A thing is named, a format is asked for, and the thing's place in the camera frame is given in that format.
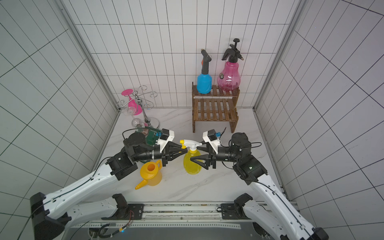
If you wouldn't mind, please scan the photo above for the green snack bag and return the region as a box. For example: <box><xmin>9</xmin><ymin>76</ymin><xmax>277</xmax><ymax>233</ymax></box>
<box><xmin>136</xmin><ymin>127</ymin><xmax>161</xmax><ymax>146</ymax></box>

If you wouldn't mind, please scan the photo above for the pink pressure sprayer bottle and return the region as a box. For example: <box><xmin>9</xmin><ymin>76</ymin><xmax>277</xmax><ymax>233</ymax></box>
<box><xmin>218</xmin><ymin>38</ymin><xmax>244</xmax><ymax>92</ymax></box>

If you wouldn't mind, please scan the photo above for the chrome wine glass rack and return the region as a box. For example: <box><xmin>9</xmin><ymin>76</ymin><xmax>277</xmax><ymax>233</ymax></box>
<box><xmin>117</xmin><ymin>86</ymin><xmax>160</xmax><ymax>129</ymax></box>

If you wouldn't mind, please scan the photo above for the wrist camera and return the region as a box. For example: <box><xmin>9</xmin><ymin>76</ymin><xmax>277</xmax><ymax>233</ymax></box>
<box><xmin>203</xmin><ymin>130</ymin><xmax>221</xmax><ymax>154</ymax></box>
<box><xmin>157</xmin><ymin>129</ymin><xmax>175</xmax><ymax>152</ymax></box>

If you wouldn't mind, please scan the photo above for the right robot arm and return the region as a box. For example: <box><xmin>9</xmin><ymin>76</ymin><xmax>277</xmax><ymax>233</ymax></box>
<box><xmin>191</xmin><ymin>130</ymin><xmax>329</xmax><ymax>240</ymax></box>

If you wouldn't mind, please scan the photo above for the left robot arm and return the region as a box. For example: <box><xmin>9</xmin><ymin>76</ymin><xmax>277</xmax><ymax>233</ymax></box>
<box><xmin>30</xmin><ymin>129</ymin><xmax>187</xmax><ymax>240</ymax></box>

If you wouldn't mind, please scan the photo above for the blue spray bottle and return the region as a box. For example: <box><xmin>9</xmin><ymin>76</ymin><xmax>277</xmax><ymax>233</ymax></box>
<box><xmin>197</xmin><ymin>49</ymin><xmax>212</xmax><ymax>94</ymax></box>

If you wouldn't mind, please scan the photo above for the wooden two-tier shelf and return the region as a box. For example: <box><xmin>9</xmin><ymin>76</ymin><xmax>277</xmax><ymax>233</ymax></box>
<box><xmin>192</xmin><ymin>84</ymin><xmax>240</xmax><ymax>133</ymax></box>

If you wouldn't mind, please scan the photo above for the clear wine glass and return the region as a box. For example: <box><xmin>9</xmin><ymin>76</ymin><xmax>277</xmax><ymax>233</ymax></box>
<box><xmin>127</xmin><ymin>107</ymin><xmax>145</xmax><ymax>129</ymax></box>

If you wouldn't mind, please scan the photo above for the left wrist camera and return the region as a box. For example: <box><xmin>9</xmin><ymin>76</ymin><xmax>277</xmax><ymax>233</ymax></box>
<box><xmin>157</xmin><ymin>129</ymin><xmax>175</xmax><ymax>152</ymax></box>

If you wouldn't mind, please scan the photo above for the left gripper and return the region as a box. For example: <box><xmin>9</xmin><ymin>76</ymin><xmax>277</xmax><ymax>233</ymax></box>
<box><xmin>134</xmin><ymin>142</ymin><xmax>188</xmax><ymax>167</ymax></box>

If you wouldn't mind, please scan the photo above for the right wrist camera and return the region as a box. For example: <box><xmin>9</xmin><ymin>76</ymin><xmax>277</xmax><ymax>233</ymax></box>
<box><xmin>203</xmin><ymin>130</ymin><xmax>221</xmax><ymax>154</ymax></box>

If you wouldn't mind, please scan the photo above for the yellow watering can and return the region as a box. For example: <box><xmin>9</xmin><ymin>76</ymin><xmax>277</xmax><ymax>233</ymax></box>
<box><xmin>135</xmin><ymin>160</ymin><xmax>162</xmax><ymax>190</ymax></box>

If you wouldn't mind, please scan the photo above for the pink wine glass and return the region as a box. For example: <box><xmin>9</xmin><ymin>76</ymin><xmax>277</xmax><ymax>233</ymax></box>
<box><xmin>120</xmin><ymin>89</ymin><xmax>143</xmax><ymax>116</ymax></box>

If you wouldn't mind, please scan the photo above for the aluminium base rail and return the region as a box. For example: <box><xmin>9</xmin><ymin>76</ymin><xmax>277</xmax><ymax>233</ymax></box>
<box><xmin>61</xmin><ymin>200</ymin><xmax>302</xmax><ymax>230</ymax></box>

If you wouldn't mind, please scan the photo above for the yellow spray bottle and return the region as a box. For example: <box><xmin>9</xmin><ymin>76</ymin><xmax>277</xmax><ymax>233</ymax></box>
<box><xmin>179</xmin><ymin>138</ymin><xmax>203</xmax><ymax>176</ymax></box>

